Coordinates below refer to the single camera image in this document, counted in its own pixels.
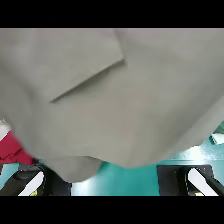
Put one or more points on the grey-green shirt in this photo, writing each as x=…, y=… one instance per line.
x=110, y=100

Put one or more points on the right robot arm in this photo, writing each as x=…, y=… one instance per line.
x=196, y=181

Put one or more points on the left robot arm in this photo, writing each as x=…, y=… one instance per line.
x=28, y=182

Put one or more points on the red garment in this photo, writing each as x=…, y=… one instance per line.
x=12, y=150

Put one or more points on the white garment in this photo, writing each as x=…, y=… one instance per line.
x=2, y=128

